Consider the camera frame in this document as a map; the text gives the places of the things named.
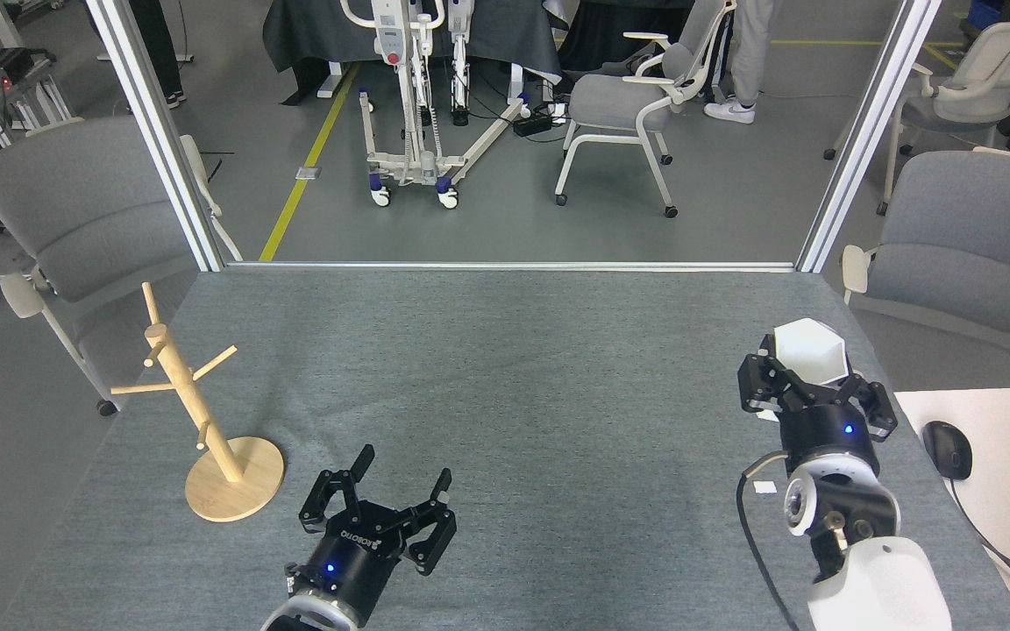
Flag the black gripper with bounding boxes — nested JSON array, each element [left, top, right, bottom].
[[286, 444, 458, 628], [737, 333, 899, 479]]

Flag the white hexagonal cup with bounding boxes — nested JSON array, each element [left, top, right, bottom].
[[771, 318, 849, 392]]

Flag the wooden cup rack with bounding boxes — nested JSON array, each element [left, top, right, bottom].
[[110, 281, 285, 524]]

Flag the metal equipment rack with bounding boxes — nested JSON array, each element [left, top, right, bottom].
[[0, 44, 76, 236]]

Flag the black computer mouse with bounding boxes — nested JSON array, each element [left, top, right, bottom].
[[922, 421, 973, 481]]

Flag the white desk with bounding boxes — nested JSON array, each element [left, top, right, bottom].
[[895, 386, 1010, 631]]

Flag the silver crossbar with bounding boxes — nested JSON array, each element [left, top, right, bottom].
[[224, 260, 800, 273]]

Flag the person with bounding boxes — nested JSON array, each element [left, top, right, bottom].
[[703, 0, 776, 125], [89, 0, 196, 110]]

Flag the white stand on wheels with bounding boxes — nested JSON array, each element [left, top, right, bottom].
[[338, 0, 534, 209]]

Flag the black power strip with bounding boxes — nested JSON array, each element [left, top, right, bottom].
[[512, 104, 555, 138]]

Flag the dark cloth covered table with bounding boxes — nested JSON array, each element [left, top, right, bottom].
[[261, 0, 564, 99]]

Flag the grey chair with white frame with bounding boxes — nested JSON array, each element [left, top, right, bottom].
[[0, 117, 244, 417], [840, 147, 1010, 387], [554, 0, 730, 219], [823, 19, 1010, 216]]

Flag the black mouse cable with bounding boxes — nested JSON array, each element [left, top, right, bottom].
[[948, 478, 1010, 607]]

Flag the silver post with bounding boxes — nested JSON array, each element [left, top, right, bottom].
[[84, 0, 228, 273], [796, 0, 944, 273]]

